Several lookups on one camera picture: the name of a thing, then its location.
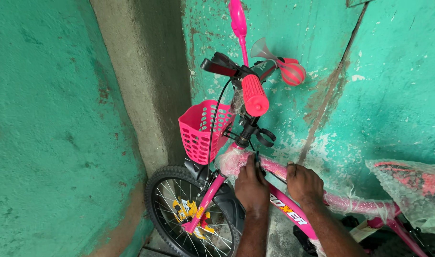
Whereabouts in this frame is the person's left hand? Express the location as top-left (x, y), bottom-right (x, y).
top-left (235, 154), bottom-right (271, 215)

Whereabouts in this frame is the person's right hand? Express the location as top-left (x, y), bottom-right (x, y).
top-left (287, 162), bottom-right (324, 208)

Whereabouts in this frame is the pink bicycle frame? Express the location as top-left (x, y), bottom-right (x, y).
top-left (182, 141), bottom-right (430, 257)

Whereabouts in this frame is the small dark tool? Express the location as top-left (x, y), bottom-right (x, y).
top-left (254, 151), bottom-right (267, 178)

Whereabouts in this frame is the clear bubble wrap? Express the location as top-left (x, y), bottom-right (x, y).
top-left (323, 190), bottom-right (401, 224)
top-left (214, 146), bottom-right (289, 187)

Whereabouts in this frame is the black bicycle pedal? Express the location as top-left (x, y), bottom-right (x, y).
top-left (293, 224), bottom-right (318, 256)

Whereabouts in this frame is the black bottle holder clamp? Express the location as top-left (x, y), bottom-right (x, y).
top-left (255, 127), bottom-right (277, 148)

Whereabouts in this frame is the black plastic mudguard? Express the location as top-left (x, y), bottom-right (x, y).
top-left (184, 158), bottom-right (246, 234)

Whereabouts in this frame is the yellow spoke decoration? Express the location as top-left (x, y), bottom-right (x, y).
top-left (172, 198), bottom-right (215, 240)

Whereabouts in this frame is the beige cardboard tag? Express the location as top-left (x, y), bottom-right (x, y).
top-left (349, 219), bottom-right (374, 243)

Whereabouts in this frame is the pink plastic bicycle basket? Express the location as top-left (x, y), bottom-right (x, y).
top-left (178, 100), bottom-right (236, 166)

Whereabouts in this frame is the black spoked bicycle wheel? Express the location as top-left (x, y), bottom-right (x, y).
top-left (145, 165), bottom-right (245, 257)

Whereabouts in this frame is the black rear bicycle tyre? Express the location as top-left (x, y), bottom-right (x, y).
top-left (371, 232), bottom-right (435, 257)

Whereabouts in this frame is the bubble wrapped bicycle seat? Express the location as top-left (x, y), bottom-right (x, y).
top-left (365, 159), bottom-right (435, 235)

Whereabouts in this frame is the pink bulb bicycle horn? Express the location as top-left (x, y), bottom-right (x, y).
top-left (250, 37), bottom-right (307, 87)

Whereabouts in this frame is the black brake lever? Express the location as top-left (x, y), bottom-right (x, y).
top-left (200, 52), bottom-right (256, 81)

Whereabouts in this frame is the black handlebar stem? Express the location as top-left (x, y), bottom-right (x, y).
top-left (234, 114), bottom-right (262, 148)

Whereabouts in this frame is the black brake cable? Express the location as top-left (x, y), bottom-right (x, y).
top-left (206, 79), bottom-right (233, 179)

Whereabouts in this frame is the clear plastic handlebar wrap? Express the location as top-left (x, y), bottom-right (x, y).
top-left (230, 89), bottom-right (245, 115)

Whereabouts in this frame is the pink ribbed handlebar grip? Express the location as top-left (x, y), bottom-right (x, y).
top-left (241, 74), bottom-right (270, 118)

